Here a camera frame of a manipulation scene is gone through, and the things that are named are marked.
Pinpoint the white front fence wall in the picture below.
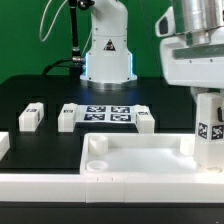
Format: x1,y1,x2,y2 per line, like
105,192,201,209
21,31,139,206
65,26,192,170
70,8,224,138
0,174,224,203

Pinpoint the black camera stand pole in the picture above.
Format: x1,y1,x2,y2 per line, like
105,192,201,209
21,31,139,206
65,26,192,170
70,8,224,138
68,0,95,78

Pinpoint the black cable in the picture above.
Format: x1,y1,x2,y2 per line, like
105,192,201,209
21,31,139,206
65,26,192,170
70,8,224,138
41,58,75,76

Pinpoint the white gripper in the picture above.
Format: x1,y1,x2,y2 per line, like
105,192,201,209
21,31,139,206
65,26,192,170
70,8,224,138
160,33,224,122

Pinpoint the white desk top tray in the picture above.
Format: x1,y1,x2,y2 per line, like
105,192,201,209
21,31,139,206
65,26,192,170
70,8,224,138
80,133,224,176

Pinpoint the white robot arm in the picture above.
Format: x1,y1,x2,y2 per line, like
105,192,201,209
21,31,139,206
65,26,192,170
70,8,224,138
81,0,224,122

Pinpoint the fiducial marker sheet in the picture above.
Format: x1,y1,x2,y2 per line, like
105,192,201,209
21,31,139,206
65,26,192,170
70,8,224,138
76,105,135,124

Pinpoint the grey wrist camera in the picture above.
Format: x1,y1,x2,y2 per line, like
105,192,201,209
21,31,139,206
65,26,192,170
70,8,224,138
155,6,176,37

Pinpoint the white left fence block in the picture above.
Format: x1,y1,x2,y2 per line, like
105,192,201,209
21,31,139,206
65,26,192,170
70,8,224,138
0,132,10,160

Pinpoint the white cable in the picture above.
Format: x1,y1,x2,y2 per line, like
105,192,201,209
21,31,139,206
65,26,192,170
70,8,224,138
38,0,69,43

